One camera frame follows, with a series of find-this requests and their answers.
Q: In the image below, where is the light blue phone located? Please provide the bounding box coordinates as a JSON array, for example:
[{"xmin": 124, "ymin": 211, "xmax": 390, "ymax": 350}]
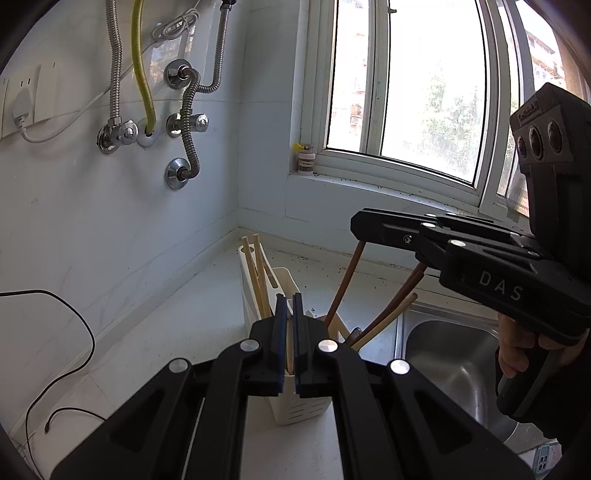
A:
[{"xmin": 533, "ymin": 445, "xmax": 562, "ymax": 477}]

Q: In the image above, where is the person's right hand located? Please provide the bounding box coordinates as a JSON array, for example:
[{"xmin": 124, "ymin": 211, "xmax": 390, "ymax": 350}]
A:
[{"xmin": 495, "ymin": 314, "xmax": 591, "ymax": 380}]

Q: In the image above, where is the row of white wall sockets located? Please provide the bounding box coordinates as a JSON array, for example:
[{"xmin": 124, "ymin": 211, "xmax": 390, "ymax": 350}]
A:
[{"xmin": 0, "ymin": 65, "xmax": 58, "ymax": 139}]

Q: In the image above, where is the white slotted utensil holder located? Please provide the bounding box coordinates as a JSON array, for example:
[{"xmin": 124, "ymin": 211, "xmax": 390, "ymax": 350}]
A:
[{"xmin": 238, "ymin": 244, "xmax": 354, "ymax": 426}]

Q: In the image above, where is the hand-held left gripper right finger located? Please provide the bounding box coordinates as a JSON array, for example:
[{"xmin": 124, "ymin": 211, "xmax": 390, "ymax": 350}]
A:
[{"xmin": 292, "ymin": 292, "xmax": 536, "ymax": 480}]

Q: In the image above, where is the small bottle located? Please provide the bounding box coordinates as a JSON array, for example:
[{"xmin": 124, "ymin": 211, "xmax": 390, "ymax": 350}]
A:
[{"xmin": 293, "ymin": 143, "xmax": 316, "ymax": 174}]

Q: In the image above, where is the window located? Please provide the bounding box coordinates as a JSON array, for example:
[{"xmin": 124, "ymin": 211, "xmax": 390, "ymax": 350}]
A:
[{"xmin": 288, "ymin": 0, "xmax": 591, "ymax": 222}]

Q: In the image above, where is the chrome wall flange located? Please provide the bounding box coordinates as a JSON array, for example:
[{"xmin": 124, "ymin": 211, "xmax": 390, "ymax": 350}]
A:
[
  {"xmin": 165, "ymin": 157, "xmax": 191, "ymax": 190},
  {"xmin": 164, "ymin": 60, "xmax": 193, "ymax": 89}
]

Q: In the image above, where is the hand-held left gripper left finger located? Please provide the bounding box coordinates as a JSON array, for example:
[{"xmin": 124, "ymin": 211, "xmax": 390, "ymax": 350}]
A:
[{"xmin": 51, "ymin": 293, "xmax": 289, "ymax": 480}]

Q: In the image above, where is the yellow hose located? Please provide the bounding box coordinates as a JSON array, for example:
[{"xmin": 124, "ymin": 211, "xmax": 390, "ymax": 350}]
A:
[{"xmin": 131, "ymin": 0, "xmax": 156, "ymax": 136}]

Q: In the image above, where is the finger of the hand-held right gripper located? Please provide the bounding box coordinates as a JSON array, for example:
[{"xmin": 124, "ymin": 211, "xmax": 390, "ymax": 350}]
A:
[
  {"xmin": 424, "ymin": 212, "xmax": 498, "ymax": 229},
  {"xmin": 350, "ymin": 209, "xmax": 542, "ymax": 269}
]

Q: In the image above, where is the white cable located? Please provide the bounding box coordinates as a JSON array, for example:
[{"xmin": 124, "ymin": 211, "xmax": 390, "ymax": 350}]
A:
[{"xmin": 21, "ymin": 0, "xmax": 201, "ymax": 144}]

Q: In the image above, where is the stainless steel sink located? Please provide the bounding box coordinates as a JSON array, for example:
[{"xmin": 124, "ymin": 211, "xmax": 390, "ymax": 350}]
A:
[{"xmin": 394, "ymin": 307, "xmax": 561, "ymax": 457}]

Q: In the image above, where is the white plug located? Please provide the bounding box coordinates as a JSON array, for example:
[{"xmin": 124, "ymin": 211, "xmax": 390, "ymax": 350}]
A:
[{"xmin": 11, "ymin": 88, "xmax": 36, "ymax": 131}]

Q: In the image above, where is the black cable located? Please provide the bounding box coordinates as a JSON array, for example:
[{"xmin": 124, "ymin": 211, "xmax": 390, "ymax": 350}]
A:
[{"xmin": 0, "ymin": 289, "xmax": 107, "ymax": 479}]

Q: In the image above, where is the chrome valve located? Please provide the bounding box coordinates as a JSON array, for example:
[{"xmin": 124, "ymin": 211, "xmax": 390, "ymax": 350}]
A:
[
  {"xmin": 96, "ymin": 117, "xmax": 139, "ymax": 154},
  {"xmin": 165, "ymin": 113, "xmax": 210, "ymax": 138}
]

